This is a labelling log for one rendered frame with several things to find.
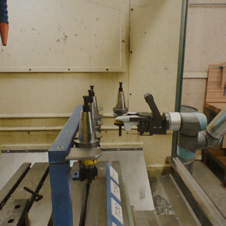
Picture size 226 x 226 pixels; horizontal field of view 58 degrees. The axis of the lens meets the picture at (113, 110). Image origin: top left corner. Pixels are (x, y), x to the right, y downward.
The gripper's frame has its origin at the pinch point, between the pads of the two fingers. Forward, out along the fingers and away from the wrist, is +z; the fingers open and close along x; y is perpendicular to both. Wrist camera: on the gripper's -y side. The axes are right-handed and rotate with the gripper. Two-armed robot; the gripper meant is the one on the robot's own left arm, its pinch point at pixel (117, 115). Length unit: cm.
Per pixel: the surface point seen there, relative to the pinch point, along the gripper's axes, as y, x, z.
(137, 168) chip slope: 39, 31, -15
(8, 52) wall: -25, 43, 60
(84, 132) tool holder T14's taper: -4.2, -35.0, 9.8
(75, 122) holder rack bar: -2.4, -19.4, 14.0
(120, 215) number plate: 27.3, -22.9, -0.3
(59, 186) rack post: 6.0, -39.9, 14.6
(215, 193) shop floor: 115, 117, -119
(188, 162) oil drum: 85, 131, -91
